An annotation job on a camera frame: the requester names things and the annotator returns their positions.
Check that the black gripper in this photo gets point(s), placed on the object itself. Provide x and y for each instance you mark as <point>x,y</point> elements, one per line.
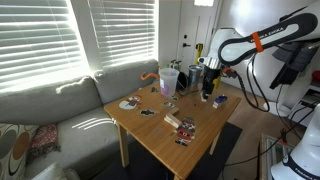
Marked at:
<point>212,75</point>

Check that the blue toy car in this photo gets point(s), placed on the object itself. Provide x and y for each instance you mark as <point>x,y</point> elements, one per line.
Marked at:
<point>221,98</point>

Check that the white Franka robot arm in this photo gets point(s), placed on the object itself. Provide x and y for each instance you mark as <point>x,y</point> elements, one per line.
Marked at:
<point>216,43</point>

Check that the steel tumbler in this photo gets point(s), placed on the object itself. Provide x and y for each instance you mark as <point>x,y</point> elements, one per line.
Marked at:
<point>195,76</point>

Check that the small flat ornament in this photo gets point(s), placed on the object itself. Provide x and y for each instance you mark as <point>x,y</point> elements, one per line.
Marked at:
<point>154,90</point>
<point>168,105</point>
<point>174,98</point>

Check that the clear plastic cup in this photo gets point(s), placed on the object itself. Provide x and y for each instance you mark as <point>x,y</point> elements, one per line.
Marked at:
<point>168,83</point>

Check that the yellow black pole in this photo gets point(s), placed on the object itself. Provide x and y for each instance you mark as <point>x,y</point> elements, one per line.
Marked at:
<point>199,48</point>

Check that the santa figure ornament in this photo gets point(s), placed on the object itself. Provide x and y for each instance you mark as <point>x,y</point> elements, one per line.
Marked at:
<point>185,131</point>

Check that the dark floor mat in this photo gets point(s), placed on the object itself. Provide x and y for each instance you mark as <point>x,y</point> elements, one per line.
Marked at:
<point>230,143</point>

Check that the black door deadbolt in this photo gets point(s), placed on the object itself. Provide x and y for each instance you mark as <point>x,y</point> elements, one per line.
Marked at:
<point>185,36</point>

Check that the orange curved tool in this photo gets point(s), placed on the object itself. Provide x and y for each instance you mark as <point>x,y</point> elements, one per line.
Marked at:
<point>148,76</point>

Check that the penguin ornament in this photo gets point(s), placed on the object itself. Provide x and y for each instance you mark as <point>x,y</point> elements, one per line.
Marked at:
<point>146,112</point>

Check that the white round floor stand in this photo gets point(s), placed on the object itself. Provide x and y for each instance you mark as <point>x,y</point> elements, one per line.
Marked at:
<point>273,110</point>

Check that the wooden side table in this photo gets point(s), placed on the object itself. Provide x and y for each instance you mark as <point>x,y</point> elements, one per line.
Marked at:
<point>156,133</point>

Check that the white entry door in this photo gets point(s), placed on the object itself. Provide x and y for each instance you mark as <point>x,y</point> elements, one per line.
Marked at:
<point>191,23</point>

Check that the metal framed glass panel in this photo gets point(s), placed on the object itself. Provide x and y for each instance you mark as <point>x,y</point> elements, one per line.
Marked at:
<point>271,156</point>

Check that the white window blind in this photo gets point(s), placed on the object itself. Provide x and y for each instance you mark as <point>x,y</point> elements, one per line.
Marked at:
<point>33,40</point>
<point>123,30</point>

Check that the white shelf unit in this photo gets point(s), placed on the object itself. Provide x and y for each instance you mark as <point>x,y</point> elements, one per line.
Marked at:
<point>313,96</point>

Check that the gray fabric sofa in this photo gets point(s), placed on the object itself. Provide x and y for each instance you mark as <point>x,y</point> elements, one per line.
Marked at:
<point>66,100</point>

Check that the red patterned cloth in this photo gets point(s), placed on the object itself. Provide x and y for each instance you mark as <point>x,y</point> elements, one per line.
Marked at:
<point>43,140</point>

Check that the circle patterned cushion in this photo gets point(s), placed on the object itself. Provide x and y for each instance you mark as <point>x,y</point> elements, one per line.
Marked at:
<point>13,150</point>

